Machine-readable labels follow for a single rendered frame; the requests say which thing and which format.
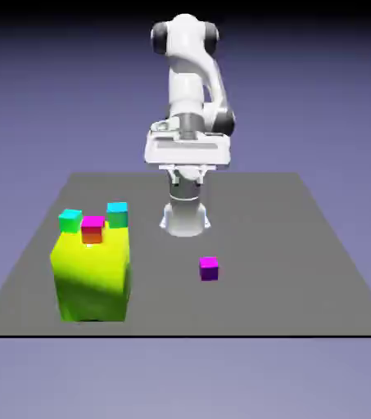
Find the small magenta-orange cube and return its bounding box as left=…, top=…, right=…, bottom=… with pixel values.
left=80, top=214, right=106, bottom=246

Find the small cyan cube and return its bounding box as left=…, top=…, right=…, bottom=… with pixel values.
left=57, top=208, right=84, bottom=235
left=106, top=201, right=129, bottom=229

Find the small purple cube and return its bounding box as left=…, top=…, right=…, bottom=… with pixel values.
left=198, top=255, right=219, bottom=282

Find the large yellow-green box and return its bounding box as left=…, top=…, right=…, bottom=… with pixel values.
left=49, top=221, right=132, bottom=323

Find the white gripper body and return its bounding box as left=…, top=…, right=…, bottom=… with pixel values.
left=143, top=131, right=232, bottom=172

